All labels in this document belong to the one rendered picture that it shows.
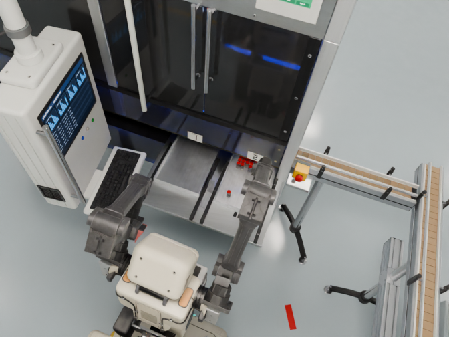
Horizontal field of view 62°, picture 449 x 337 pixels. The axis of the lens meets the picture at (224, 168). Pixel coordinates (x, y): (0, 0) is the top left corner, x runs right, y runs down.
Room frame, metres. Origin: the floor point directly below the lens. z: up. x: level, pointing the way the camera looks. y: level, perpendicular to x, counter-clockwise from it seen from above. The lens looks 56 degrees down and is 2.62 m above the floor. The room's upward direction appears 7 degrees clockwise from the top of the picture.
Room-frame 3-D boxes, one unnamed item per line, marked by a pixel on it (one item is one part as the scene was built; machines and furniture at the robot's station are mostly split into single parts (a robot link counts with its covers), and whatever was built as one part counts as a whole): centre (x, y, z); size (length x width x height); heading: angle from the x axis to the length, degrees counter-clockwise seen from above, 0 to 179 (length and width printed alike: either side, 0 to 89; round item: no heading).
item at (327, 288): (0.79, -1.04, 0.07); 0.50 x 0.08 x 0.14; 76
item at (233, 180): (1.07, -0.13, 0.90); 0.34 x 0.26 x 0.04; 167
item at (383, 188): (1.20, -0.71, 0.92); 0.69 x 0.16 x 0.16; 76
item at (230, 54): (1.20, -0.08, 1.51); 0.43 x 0.01 x 0.59; 76
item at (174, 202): (1.05, 0.05, 0.87); 0.70 x 0.48 x 0.02; 76
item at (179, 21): (1.30, 0.36, 1.51); 0.47 x 0.01 x 0.59; 76
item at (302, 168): (1.13, -0.40, 1.00); 0.08 x 0.07 x 0.07; 166
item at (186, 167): (1.16, 0.20, 0.90); 0.34 x 0.26 x 0.04; 166
